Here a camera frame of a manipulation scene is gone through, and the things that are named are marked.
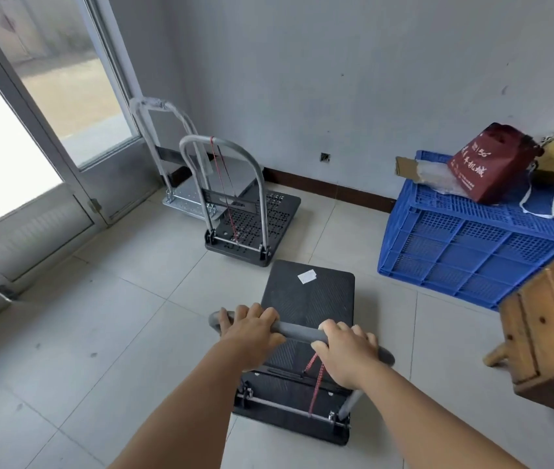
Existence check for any person's left forearm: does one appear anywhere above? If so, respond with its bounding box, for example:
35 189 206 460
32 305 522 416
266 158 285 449
107 343 257 469

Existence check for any black perforated platform trolley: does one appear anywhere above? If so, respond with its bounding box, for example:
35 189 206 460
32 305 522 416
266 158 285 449
179 135 302 267

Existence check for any dark red paper bag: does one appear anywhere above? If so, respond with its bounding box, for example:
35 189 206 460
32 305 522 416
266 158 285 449
447 123 544 205

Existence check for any red bungee cord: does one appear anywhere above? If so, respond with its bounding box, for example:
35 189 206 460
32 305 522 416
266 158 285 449
210 136 241 242
302 352 326 419

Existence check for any person's right forearm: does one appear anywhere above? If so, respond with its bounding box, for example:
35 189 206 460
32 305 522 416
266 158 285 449
343 362 533 469

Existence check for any aluminium glass side panel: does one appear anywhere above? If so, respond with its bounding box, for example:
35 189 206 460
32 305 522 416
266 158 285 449
0 0 166 228

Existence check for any brown cardboard piece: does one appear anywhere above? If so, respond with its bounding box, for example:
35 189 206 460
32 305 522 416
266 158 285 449
394 156 454 184

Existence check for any clear plastic wrap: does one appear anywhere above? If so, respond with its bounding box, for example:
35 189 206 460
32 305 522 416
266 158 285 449
415 158 474 196

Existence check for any silver metal platform trolley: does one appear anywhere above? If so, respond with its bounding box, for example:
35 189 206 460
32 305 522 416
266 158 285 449
128 97 254 221

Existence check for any blue plastic crate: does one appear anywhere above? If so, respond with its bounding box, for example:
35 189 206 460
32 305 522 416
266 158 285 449
377 150 554 311

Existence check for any black ribbed platform trolley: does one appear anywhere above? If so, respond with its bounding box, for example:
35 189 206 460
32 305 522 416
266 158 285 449
208 260 396 446

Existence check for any yellow-brown bag with white straps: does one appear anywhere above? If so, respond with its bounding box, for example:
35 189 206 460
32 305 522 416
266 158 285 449
519 135 554 220

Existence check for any dark brown baseboard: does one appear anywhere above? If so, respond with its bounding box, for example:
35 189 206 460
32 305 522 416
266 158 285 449
261 167 398 214

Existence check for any person's left hand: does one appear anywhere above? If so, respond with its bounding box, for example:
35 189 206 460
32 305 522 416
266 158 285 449
217 303 288 373

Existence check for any aluminium glass door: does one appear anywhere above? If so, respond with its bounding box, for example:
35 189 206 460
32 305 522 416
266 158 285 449
0 5 107 340

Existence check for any wooden drawer cabinet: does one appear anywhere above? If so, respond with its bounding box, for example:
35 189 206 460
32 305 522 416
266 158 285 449
482 233 554 424

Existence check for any person's right hand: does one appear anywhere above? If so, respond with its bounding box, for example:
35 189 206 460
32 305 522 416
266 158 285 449
310 319 383 391

